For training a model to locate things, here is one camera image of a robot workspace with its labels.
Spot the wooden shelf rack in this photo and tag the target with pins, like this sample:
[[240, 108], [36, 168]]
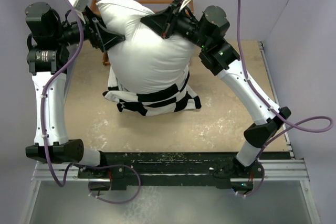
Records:
[[93, 7]]

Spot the white pillow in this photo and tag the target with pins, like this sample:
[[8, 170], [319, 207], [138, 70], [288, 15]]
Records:
[[144, 62]]

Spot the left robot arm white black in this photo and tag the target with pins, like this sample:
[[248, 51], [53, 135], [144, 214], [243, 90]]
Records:
[[53, 46]]

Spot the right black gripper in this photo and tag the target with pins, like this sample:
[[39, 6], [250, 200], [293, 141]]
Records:
[[164, 22]]

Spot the black white checkered pillowcase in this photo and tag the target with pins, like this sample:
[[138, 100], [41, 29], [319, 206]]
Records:
[[178, 97]]

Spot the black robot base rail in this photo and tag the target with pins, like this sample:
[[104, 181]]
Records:
[[213, 169]]

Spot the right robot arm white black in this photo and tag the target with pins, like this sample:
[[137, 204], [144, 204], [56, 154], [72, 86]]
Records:
[[220, 57]]

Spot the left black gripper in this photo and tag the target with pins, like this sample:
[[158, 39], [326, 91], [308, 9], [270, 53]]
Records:
[[100, 38]]

